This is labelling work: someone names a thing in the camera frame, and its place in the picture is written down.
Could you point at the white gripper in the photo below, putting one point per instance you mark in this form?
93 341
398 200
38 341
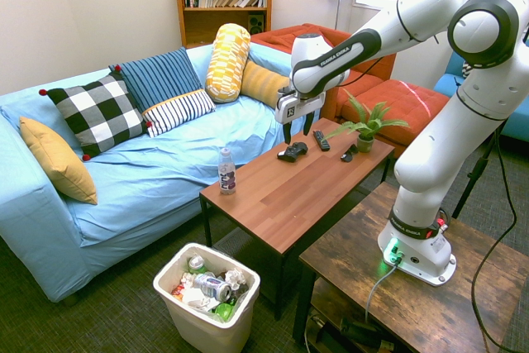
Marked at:
297 107

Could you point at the clear plastic bottle purple label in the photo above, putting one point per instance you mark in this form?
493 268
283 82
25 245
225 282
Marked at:
227 175

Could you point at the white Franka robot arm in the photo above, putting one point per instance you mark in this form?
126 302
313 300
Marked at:
434 142

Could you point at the green plastic bottle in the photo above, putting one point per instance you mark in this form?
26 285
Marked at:
224 311

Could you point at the white plastic trash bin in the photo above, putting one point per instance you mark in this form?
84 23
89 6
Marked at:
206 328

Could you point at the black game controller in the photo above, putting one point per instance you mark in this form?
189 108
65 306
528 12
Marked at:
292 151

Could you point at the black tv remote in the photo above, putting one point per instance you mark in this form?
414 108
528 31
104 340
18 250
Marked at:
321 140

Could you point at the black sunglasses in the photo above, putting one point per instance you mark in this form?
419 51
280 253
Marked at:
348 154

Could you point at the orange yellow striped pillow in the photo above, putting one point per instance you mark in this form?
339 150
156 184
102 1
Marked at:
262 82

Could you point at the potted green fern plant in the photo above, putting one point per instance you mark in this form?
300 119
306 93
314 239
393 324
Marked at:
365 140

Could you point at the orange armchair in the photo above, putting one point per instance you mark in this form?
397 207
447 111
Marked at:
281 39

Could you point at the yellow white patterned bolster pillow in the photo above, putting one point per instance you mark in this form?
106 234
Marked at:
227 63

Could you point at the orange ottoman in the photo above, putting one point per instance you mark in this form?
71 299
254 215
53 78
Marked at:
401 101

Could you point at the small black speaker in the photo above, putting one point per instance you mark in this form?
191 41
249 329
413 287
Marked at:
256 23

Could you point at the white navy striped pillow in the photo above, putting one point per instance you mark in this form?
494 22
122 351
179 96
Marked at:
179 111

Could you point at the light blue sofa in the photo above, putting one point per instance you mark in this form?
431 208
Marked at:
157 171

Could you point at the blue striped pillow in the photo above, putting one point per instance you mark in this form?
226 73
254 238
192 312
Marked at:
159 76

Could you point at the wooden bookshelf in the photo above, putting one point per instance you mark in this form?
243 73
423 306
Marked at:
182 18

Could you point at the crushed silver can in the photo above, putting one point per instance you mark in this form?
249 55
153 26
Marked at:
213 285

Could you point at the crumpled white paper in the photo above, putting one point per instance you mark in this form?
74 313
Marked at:
196 297

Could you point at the black white checkered pillow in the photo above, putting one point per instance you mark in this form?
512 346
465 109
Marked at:
99 115

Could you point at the rustic brown wooden table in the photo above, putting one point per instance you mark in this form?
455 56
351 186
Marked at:
413 311

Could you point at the blue chair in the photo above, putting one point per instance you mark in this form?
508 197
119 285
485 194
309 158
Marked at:
516 121

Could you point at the mustard yellow pillow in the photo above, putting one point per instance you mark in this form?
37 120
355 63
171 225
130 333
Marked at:
58 158

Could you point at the wooden coffee table black frame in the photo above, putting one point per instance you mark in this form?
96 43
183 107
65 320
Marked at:
297 192

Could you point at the black camera tripod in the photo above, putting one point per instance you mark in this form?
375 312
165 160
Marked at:
475 175

